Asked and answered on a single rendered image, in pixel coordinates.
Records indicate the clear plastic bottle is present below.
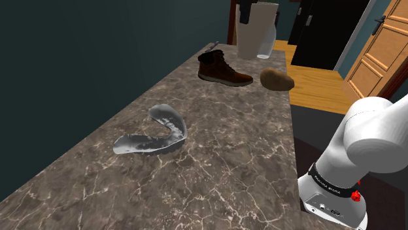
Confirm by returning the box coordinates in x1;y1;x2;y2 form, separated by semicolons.
256;22;277;60

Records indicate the small grey stick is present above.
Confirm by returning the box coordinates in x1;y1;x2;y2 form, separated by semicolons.
205;41;220;54

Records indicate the brown leather boot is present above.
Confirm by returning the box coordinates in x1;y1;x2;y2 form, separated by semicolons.
197;49;254;88

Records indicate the brown potato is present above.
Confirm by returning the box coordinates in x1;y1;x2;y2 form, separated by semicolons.
260;67;296;92

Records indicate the black door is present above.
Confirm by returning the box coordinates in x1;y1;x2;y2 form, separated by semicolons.
288;0;373;71

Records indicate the grey curved mouthguard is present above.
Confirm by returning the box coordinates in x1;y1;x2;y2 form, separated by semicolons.
112;103;188;156

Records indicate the dark robot stand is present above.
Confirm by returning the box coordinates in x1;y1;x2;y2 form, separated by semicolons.
290;104;408;230

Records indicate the light wooden panelled door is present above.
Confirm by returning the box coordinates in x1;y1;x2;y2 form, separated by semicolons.
340;0;408;103

